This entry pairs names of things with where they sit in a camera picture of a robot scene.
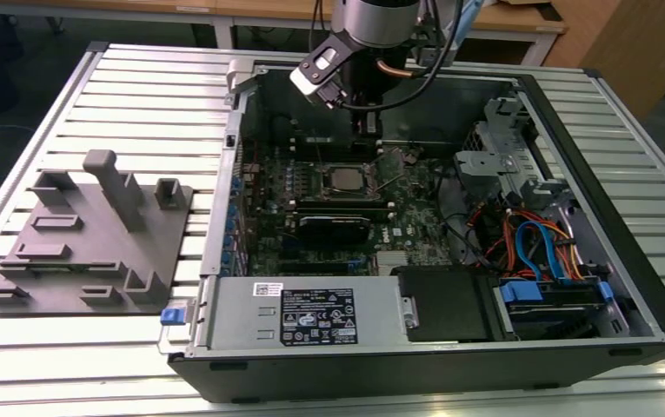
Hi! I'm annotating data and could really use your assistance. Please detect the black expansion slot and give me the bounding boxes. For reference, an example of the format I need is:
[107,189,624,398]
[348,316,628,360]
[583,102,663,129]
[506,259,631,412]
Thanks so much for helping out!
[279,268,371,277]
[277,259,368,268]

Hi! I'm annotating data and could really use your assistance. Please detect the black camera cable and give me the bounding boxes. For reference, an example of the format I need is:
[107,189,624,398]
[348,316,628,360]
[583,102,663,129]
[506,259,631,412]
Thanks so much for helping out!
[336,0,466,109]

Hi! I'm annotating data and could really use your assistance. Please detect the hard disk in blue carrier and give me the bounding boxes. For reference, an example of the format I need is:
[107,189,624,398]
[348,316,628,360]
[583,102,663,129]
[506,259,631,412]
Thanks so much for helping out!
[494,277,615,342]

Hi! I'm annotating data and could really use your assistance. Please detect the black RAM slot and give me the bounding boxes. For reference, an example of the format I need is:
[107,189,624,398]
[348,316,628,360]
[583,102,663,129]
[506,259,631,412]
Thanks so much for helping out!
[296,211,396,220]
[296,207,395,214]
[288,142,384,149]
[288,136,384,144]
[288,147,384,155]
[295,196,393,204]
[295,202,393,209]
[288,152,384,160]

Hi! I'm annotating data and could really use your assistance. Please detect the wooden cabinet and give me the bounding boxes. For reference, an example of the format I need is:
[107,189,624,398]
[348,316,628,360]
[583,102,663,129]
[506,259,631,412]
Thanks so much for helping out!
[543,0,665,125]

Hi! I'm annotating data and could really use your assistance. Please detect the green motherboard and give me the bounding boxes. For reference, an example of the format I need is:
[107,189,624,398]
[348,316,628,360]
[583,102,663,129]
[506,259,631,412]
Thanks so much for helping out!
[236,139,467,278]

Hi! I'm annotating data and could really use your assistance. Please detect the black graphics card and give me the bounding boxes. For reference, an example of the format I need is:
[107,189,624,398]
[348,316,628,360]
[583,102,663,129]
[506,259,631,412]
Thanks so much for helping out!
[295,214,373,248]

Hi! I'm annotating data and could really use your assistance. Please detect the blue case latch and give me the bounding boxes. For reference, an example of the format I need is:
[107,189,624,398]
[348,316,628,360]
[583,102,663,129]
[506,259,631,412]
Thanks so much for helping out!
[157,307,185,327]

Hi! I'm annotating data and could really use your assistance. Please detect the black PC case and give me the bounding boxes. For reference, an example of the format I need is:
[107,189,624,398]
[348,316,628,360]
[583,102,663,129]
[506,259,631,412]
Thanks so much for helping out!
[165,58,665,405]

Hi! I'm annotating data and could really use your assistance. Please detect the black looped cable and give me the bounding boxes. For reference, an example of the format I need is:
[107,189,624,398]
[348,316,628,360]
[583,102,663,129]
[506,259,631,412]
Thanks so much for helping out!
[432,158,487,267]

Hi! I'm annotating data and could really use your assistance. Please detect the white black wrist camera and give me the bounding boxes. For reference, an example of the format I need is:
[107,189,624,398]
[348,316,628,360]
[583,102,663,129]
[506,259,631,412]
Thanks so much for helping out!
[288,36,363,110]

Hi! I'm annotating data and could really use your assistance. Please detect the silver power supply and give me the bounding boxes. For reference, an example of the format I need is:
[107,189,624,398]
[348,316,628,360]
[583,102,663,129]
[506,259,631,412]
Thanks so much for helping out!
[191,275,412,349]

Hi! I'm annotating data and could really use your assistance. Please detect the copper cable elbow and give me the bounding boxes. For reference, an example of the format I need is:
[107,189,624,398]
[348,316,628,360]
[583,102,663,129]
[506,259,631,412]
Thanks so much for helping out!
[375,57,414,83]

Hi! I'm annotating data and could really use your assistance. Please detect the grey case lock handle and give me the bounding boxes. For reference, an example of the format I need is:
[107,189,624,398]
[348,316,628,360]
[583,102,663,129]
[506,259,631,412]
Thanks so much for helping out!
[224,59,256,95]

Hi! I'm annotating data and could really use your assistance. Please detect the CPU socket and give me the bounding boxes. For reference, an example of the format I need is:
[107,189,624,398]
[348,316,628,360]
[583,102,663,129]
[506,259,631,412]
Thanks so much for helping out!
[319,161,384,200]

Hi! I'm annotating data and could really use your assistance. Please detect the wooden desk white frame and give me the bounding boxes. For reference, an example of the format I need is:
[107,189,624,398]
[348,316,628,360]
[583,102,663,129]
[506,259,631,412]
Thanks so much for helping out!
[215,0,570,66]

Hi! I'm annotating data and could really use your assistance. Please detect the metal socket cover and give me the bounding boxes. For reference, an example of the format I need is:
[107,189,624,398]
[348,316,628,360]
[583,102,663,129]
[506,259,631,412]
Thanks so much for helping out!
[368,148,407,191]

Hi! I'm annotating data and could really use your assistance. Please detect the black plastic drive cover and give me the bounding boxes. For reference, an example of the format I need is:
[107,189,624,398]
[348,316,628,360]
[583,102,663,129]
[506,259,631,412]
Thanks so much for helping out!
[392,265,508,345]

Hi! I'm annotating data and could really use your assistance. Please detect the orange power wires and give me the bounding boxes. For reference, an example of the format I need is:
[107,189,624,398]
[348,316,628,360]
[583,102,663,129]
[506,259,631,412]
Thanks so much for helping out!
[484,207,595,284]

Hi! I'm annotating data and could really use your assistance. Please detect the silver green CPU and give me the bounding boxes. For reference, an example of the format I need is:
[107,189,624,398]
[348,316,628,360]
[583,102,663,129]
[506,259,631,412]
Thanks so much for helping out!
[324,167,364,190]

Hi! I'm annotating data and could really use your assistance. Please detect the silver chipset heatsink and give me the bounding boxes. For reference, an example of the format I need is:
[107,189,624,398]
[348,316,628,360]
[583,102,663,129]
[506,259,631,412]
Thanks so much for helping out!
[373,250,410,268]

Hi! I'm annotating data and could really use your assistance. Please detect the grey parts rack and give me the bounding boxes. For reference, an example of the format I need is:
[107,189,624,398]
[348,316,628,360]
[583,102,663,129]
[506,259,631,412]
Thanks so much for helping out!
[0,149,196,314]

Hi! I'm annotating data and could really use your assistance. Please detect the blue data wire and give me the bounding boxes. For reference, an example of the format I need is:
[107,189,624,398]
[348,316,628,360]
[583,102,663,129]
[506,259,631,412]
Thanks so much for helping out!
[512,220,571,286]

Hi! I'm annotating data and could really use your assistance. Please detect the silver metal drive cage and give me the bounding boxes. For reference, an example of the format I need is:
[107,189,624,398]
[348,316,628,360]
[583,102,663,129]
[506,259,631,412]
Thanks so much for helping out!
[451,97,580,218]

